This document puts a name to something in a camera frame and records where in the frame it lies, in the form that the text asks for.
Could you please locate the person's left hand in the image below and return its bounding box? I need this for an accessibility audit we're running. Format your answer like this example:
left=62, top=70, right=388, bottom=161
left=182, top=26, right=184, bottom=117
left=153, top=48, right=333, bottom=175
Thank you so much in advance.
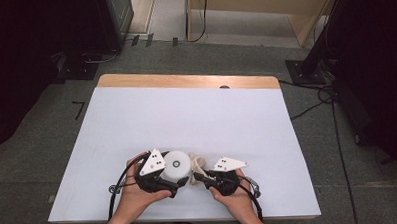
left=116, top=150, right=173, bottom=221

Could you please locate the black tape corner mark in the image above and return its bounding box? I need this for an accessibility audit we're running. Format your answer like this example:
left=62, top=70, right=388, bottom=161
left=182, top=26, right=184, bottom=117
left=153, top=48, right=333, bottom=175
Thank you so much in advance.
left=71, top=100, right=87, bottom=120

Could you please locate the wooden table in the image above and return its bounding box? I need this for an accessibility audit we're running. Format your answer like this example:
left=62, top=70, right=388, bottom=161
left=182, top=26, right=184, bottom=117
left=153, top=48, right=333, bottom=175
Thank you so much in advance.
left=43, top=66, right=322, bottom=224

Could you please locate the beige waffle cloth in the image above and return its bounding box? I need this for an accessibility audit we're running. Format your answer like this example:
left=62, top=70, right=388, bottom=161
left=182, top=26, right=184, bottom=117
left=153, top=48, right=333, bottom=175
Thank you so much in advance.
left=187, top=152, right=209, bottom=186

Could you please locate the black metal stand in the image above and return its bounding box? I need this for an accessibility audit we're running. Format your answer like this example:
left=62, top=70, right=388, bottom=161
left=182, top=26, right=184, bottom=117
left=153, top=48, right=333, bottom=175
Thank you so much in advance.
left=282, top=0, right=347, bottom=87

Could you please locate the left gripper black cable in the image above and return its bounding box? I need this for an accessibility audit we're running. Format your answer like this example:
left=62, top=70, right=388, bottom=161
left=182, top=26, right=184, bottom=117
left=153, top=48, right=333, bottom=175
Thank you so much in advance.
left=106, top=153, right=149, bottom=222

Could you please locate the coiled black floor cable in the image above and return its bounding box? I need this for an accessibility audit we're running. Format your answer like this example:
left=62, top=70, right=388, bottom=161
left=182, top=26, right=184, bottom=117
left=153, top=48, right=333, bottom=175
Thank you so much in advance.
left=81, top=48, right=121, bottom=65

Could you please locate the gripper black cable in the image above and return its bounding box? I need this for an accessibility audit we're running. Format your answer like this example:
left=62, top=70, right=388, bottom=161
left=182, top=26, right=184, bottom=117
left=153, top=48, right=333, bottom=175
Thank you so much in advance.
left=106, top=153, right=149, bottom=222
left=238, top=175, right=264, bottom=223

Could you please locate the long black floor cable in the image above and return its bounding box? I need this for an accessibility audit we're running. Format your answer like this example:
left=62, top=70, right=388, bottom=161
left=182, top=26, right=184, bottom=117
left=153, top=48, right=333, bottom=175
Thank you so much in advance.
left=330, top=100, right=359, bottom=224

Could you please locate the black hanging cable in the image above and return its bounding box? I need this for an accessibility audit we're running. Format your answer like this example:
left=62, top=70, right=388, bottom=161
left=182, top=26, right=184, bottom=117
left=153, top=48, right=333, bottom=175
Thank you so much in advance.
left=186, top=0, right=211, bottom=44

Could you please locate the black cabinet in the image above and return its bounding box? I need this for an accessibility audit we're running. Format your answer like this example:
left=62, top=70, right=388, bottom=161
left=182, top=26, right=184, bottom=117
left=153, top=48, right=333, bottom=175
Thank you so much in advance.
left=94, top=0, right=136, bottom=54

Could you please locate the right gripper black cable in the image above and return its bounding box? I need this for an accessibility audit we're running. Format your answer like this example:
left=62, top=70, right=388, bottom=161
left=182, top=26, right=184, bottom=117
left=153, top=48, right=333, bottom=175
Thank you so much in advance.
left=238, top=175, right=264, bottom=223

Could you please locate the black flat stand base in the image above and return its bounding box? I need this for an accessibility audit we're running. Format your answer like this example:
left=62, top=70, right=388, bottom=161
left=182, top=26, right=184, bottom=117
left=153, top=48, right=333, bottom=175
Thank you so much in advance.
left=55, top=51, right=99, bottom=82

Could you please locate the dark curtain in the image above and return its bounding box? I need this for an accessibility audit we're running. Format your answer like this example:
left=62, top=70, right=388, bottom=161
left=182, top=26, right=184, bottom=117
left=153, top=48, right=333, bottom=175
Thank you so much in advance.
left=0, top=0, right=106, bottom=153
left=329, top=0, right=397, bottom=195

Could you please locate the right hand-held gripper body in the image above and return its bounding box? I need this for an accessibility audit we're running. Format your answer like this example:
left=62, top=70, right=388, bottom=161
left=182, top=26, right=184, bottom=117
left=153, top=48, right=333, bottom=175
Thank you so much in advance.
left=205, top=154, right=250, bottom=198

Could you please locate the light wooden shelf unit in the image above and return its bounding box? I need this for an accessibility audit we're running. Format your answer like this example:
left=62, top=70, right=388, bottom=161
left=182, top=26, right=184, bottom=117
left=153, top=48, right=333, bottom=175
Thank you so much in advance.
left=185, top=0, right=338, bottom=51

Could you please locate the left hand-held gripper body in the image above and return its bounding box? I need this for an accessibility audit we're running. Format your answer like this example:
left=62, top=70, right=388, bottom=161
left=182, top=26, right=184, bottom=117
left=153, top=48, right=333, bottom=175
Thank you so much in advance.
left=133, top=147, right=172, bottom=195

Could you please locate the black floor cable bundle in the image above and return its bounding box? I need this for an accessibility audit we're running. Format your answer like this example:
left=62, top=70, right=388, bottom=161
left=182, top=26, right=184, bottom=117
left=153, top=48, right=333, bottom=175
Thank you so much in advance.
left=278, top=76, right=338, bottom=122

